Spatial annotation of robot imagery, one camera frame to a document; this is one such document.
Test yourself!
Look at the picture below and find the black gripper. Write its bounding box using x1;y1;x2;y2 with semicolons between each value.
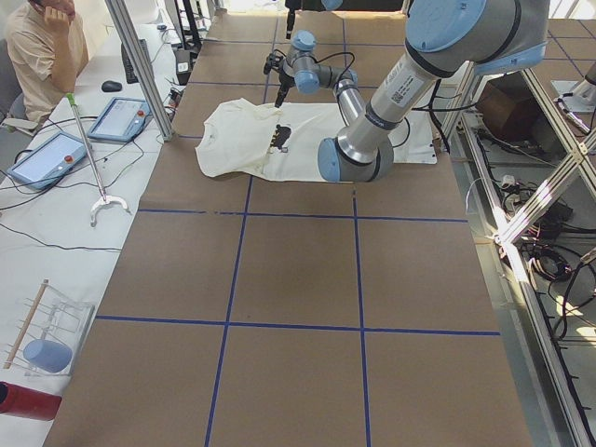
275;68;293;108

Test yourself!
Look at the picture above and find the cream long-sleeve cat shirt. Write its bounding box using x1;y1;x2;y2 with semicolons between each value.
196;99;438;183

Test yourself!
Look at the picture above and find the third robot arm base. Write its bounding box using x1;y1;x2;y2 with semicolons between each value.
551;64;595;113

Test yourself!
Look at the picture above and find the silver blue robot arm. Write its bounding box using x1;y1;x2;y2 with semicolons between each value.
264;1;549;183
285;0;344;39

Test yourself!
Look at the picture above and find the black keyboard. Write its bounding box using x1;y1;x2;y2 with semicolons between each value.
119;37;150;85

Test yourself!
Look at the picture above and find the far teach pendant tablet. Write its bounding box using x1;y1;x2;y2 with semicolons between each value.
87;97;151;142

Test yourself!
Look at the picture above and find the teach pendant tablet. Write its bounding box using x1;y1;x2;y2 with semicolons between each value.
7;132;87;190
87;97;151;142

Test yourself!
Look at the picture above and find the black computer mouse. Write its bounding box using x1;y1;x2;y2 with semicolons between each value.
101;80;123;93

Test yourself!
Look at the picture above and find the pink reach grabber stick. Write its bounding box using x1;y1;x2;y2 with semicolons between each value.
64;91;133;228

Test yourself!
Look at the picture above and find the seated person beige shirt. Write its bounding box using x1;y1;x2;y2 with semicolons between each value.
6;0;88;124

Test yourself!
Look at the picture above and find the near teach pendant tablet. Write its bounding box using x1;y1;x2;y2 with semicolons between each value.
7;132;87;190

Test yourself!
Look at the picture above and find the wooden dowel stick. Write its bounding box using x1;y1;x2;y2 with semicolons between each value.
3;278;49;370

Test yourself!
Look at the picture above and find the blue plastic cup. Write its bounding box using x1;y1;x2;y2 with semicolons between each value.
23;339;73;373

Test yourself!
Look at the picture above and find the red cylindrical bottle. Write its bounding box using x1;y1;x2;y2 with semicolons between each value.
1;381;62;421

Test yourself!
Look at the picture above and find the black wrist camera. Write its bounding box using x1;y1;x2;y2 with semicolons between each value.
263;52;286;75

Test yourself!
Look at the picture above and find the aluminium frame post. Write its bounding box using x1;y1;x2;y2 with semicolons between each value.
105;0;173;142

